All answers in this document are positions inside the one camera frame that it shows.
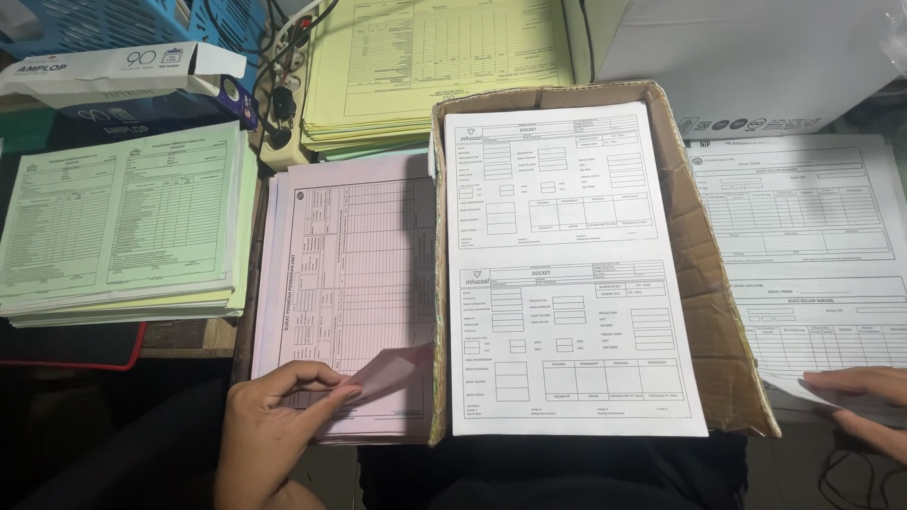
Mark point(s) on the stack of wide white forms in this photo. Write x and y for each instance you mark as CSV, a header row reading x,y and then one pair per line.
x,y
786,418

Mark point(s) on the pink printed form sheet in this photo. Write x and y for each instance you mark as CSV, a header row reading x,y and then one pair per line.
x,y
361,283

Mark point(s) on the stack of logo white forms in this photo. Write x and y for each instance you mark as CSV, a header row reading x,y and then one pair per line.
x,y
560,283

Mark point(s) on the black power plug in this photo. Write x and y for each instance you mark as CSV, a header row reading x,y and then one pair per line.
x,y
283,105

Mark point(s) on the stack of green forms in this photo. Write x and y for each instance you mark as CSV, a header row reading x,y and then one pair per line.
x,y
120,212

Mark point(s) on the white envelope box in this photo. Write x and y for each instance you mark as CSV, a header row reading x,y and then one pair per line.
x,y
106,69

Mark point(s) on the cream power strip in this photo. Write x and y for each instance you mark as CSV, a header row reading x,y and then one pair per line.
x,y
292,67

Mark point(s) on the stack of pink forms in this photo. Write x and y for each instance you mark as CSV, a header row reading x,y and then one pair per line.
x,y
273,297

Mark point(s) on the black mat with red edge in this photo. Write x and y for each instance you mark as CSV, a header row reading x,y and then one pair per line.
x,y
64,345

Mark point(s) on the stack of yellow forms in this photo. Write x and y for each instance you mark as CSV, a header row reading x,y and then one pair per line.
x,y
439,64

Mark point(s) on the white table form sheet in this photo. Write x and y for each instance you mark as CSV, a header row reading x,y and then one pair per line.
x,y
801,234

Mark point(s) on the person's black trousers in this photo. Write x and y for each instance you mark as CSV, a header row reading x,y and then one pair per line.
x,y
553,476

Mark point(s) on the blue plastic basket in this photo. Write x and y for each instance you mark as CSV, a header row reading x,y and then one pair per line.
x,y
106,21

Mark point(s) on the person's right hand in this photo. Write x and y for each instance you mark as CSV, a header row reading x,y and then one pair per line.
x,y
875,404

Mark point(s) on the blue envelope box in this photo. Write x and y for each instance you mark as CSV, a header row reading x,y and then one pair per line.
x,y
163,107

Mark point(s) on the brown cardboard tray box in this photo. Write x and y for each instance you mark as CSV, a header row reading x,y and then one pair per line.
x,y
698,283

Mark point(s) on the person's left hand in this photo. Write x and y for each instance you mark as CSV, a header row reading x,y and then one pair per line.
x,y
273,418

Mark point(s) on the large white carton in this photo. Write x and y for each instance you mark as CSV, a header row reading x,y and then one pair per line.
x,y
744,56

